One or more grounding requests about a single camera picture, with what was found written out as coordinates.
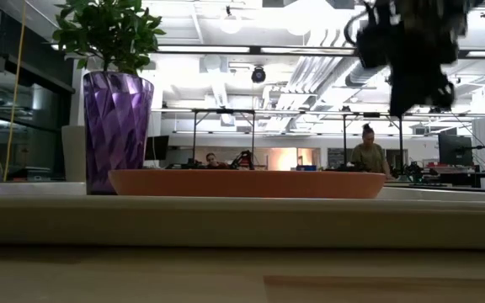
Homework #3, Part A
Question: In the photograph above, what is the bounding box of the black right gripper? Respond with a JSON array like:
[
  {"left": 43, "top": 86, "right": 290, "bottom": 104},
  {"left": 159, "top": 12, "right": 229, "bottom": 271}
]
[{"left": 387, "top": 54, "right": 458, "bottom": 118}]

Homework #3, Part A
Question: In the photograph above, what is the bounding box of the orange plastic plate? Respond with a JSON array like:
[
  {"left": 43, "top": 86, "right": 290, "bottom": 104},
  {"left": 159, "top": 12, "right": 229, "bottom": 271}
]
[{"left": 108, "top": 168, "right": 387, "bottom": 199}]

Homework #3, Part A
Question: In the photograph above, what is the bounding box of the purple faceted plastic cup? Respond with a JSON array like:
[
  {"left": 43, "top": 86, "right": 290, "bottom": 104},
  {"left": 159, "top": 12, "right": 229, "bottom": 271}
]
[{"left": 83, "top": 71, "right": 156, "bottom": 196}]

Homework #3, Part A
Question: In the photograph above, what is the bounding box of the beige plastic tray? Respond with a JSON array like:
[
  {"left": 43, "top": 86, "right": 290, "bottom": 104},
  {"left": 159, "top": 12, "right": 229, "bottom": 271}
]
[{"left": 0, "top": 181, "right": 485, "bottom": 250}]

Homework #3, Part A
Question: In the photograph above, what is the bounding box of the large black monitor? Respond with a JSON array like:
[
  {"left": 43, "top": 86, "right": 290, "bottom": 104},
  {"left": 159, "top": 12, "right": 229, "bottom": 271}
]
[{"left": 437, "top": 133, "right": 474, "bottom": 167}]

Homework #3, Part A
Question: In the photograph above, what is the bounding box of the person standing at station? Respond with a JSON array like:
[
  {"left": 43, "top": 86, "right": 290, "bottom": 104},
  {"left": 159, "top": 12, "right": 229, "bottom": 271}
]
[{"left": 349, "top": 122, "right": 394, "bottom": 178}]

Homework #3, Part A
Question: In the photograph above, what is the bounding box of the person seated behind desk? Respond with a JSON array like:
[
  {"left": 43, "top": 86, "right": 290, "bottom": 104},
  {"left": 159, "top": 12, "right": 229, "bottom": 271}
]
[{"left": 205, "top": 151, "right": 230, "bottom": 171}]

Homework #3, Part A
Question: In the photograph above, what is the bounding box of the small black monitor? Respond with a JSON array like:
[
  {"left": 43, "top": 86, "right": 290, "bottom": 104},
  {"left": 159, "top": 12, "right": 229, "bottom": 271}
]
[{"left": 144, "top": 135, "right": 170, "bottom": 162}]

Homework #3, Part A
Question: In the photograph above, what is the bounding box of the green leafy plant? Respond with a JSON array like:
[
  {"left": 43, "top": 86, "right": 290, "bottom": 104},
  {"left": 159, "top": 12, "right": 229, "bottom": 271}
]
[{"left": 51, "top": 0, "right": 167, "bottom": 77}]

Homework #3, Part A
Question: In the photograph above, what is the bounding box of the white tall planter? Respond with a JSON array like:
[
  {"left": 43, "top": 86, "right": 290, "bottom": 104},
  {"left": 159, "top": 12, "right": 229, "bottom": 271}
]
[{"left": 61, "top": 124, "right": 88, "bottom": 183}]

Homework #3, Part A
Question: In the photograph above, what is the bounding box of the black station frame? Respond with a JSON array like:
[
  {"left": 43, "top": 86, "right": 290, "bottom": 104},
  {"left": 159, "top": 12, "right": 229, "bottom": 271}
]
[
  {"left": 342, "top": 110, "right": 405, "bottom": 174},
  {"left": 191, "top": 108, "right": 257, "bottom": 170}
]

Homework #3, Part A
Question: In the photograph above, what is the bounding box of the black round ceiling camera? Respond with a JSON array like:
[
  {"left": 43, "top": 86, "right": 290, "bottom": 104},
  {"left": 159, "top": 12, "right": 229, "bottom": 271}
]
[{"left": 250, "top": 66, "right": 268, "bottom": 84}]

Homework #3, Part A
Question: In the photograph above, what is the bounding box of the black rig frame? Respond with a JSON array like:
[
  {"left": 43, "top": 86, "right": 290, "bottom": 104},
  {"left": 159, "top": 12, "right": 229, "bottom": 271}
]
[{"left": 153, "top": 43, "right": 485, "bottom": 59}]

